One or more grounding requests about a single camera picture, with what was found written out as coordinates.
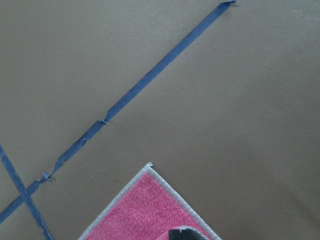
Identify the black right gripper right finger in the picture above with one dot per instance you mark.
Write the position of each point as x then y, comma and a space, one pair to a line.
192, 234

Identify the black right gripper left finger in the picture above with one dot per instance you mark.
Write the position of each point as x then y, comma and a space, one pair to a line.
175, 234

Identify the pink towel with grey trim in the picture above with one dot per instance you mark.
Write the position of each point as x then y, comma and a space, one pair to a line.
146, 209

